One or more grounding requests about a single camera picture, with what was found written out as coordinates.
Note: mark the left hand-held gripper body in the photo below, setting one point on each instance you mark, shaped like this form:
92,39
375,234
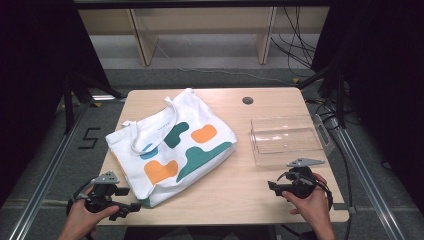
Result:
100,195

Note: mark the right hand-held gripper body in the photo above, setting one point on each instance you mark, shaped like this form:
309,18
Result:
301,183

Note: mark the clear plastic box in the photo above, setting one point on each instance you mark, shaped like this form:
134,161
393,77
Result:
286,140

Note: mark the white tote bag colourful patches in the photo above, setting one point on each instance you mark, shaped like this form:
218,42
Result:
186,146

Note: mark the person's right hand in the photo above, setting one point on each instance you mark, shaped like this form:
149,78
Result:
315,208

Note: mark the person's left hand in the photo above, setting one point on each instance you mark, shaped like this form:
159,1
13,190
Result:
80,216

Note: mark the grey round table grommet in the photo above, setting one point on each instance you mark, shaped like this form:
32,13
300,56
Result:
247,100

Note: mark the black metal stand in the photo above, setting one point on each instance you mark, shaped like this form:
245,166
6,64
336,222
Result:
339,96
68,106

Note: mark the black curtain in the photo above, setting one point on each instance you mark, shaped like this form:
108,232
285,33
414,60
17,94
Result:
386,83
33,83

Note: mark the light wooden desk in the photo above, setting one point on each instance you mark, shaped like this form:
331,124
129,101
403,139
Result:
143,36

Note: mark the grey metal bracket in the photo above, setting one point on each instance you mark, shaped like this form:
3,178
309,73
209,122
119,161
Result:
324,133

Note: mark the aluminium floor rail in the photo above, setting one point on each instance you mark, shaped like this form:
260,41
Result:
366,186
43,186

